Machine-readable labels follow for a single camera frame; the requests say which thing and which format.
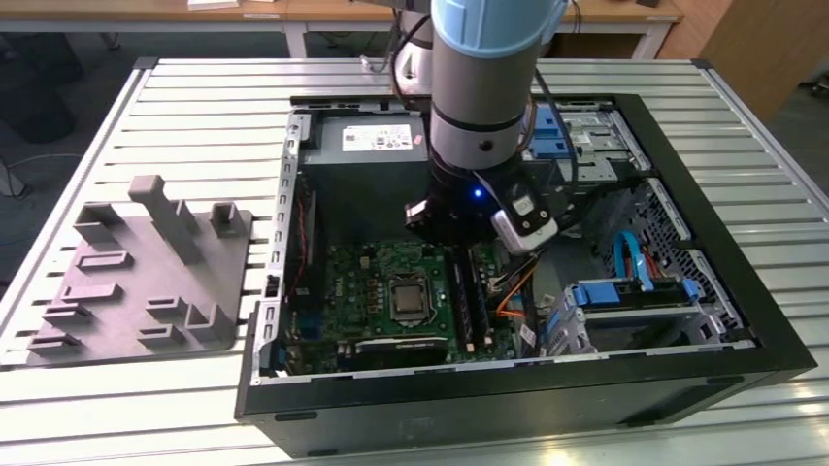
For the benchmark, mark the wooden desk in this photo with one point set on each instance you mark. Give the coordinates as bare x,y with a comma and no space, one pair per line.
130,12

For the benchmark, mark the grey plastic parts rack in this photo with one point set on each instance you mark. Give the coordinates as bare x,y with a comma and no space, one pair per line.
130,291

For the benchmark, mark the grey power supply unit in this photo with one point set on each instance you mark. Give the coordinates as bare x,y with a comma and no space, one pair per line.
362,155

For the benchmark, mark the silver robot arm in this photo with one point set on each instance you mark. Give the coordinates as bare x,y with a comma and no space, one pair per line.
480,73

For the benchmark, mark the hard disk in blue carrier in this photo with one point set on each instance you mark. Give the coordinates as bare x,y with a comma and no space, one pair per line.
596,293

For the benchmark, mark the silver disk bay cage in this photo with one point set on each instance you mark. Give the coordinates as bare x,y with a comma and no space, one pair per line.
648,318

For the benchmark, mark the black open PC case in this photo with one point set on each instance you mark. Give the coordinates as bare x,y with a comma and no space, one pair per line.
519,403

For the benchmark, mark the white box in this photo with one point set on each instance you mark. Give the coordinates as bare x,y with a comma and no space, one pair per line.
210,4

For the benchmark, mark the wooden cabinet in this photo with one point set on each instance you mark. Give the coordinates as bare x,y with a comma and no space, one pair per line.
764,48

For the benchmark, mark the black graphics card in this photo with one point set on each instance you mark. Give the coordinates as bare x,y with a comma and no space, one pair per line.
402,347

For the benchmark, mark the green motherboard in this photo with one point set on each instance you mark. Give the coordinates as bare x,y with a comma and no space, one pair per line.
350,291

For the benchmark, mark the CPU socket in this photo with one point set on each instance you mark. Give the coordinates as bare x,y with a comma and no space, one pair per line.
392,301

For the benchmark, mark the silver optical bay cage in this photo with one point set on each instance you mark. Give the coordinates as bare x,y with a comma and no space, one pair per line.
609,136

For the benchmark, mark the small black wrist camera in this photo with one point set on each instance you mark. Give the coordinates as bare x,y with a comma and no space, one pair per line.
418,216

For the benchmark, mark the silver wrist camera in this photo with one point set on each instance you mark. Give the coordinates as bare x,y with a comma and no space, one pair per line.
528,228

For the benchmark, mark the blue drive carrier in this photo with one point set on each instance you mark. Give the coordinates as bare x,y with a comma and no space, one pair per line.
551,149
549,121

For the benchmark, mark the silver CPU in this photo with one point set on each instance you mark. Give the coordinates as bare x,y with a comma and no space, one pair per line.
408,297

